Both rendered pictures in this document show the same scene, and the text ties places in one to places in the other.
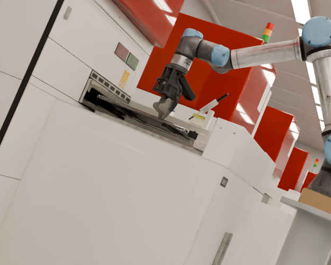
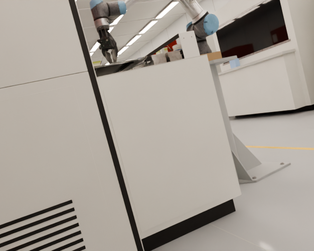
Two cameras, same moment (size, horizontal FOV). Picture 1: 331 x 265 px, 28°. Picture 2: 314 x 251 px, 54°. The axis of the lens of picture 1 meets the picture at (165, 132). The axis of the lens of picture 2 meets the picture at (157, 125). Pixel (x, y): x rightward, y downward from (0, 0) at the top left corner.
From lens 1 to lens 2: 1.52 m
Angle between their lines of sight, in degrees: 42
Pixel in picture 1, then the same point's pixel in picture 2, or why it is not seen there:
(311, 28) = not seen: outside the picture
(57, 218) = (146, 150)
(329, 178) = (202, 45)
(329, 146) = (208, 25)
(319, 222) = (213, 67)
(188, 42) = (101, 7)
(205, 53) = (114, 9)
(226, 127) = (186, 36)
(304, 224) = not seen: hidden behind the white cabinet
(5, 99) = (85, 92)
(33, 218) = (132, 162)
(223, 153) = (193, 51)
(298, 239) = not seen: hidden behind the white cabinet
